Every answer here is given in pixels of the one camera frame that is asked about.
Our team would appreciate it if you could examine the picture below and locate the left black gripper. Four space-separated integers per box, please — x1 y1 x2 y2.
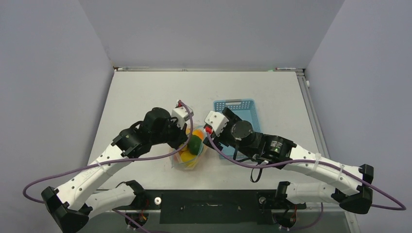
151 116 188 150

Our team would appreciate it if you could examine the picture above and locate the blue plastic basket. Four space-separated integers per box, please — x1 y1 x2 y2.
210 99 260 161

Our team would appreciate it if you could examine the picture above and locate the orange yellow mango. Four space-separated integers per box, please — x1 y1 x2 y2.
192 129 204 140

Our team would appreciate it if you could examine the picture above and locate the green avocado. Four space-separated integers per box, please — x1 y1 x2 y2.
188 135 203 155

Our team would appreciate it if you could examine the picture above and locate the yellow lemon top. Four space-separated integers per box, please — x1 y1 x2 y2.
180 150 197 166

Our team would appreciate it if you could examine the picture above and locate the clear zip top bag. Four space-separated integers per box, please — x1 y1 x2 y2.
170 124 207 170

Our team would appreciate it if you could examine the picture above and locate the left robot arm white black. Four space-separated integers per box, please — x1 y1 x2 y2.
41 103 193 233

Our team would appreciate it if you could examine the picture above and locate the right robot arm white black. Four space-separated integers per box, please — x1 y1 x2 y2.
204 107 374 214

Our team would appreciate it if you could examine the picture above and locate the marker pen on edge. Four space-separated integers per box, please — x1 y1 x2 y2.
275 67 298 71

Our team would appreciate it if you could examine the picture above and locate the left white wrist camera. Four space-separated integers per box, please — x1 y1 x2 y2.
171 100 194 129

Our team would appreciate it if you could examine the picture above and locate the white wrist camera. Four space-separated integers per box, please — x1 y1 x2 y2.
171 100 194 129
204 111 229 136

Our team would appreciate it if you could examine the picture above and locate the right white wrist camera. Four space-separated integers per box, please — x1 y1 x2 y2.
204 111 229 136

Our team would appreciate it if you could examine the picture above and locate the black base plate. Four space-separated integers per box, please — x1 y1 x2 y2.
121 189 306 225

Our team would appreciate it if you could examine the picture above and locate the aluminium rail frame right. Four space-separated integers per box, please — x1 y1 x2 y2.
296 69 358 213

